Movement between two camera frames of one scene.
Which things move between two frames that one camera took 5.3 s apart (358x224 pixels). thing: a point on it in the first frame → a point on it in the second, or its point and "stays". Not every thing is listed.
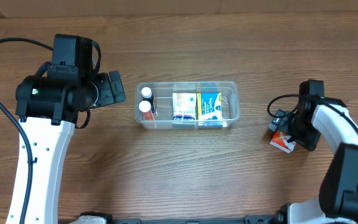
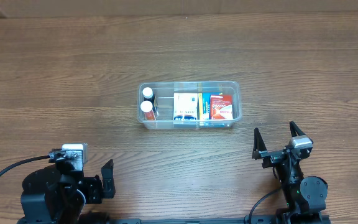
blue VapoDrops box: x=209 y=106 stays
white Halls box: x=184 y=106 stays
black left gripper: x=111 y=88 → x=107 y=184
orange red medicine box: x=279 y=140 → x=221 y=106
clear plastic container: x=188 y=105 stays
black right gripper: x=310 y=140 → x=271 y=156
